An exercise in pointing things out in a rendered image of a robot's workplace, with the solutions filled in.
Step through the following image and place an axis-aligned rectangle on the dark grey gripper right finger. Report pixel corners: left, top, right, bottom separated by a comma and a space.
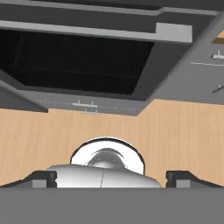
165, 170, 224, 189

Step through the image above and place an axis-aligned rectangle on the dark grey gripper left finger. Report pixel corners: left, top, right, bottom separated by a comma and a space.
0, 170, 58, 189

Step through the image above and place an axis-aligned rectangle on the glossy white rounded block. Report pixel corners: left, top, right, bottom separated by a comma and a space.
46, 164, 162, 189

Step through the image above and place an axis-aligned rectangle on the white round disc black rim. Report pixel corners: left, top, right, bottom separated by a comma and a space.
69, 136, 146, 176

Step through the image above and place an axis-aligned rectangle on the dark grey oven drawer front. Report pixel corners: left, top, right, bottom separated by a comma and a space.
17, 89, 147, 117

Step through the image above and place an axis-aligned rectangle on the dark grey cupboard run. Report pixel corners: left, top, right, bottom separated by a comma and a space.
148, 12, 224, 106

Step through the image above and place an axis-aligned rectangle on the dark grey oven door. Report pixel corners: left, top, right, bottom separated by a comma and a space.
0, 11, 217, 102

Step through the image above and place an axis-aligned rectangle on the small silver drawer handle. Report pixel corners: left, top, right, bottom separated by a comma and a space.
72, 100, 99, 109

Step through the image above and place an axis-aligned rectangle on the silver cupboard handle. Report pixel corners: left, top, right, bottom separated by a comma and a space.
211, 50, 224, 61
210, 84, 224, 95

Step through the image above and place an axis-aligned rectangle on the light grey oven handle bar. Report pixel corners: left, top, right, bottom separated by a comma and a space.
0, 19, 193, 45

